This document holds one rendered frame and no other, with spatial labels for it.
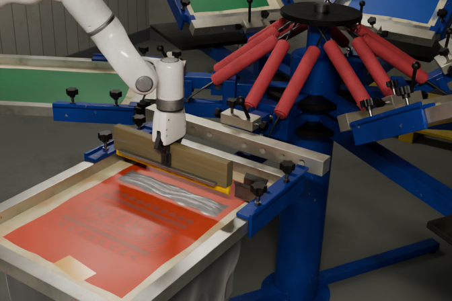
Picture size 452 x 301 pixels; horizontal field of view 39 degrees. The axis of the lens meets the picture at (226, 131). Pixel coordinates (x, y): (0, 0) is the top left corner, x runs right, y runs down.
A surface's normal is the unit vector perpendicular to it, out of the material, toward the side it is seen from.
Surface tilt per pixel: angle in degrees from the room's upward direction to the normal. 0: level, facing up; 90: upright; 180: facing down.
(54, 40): 90
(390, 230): 0
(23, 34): 90
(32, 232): 0
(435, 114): 90
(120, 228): 0
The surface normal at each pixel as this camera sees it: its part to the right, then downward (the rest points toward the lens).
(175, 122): 0.82, 0.28
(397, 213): 0.03, -0.91
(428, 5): -0.27, -0.60
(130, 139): -0.55, 0.33
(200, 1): 0.26, -0.57
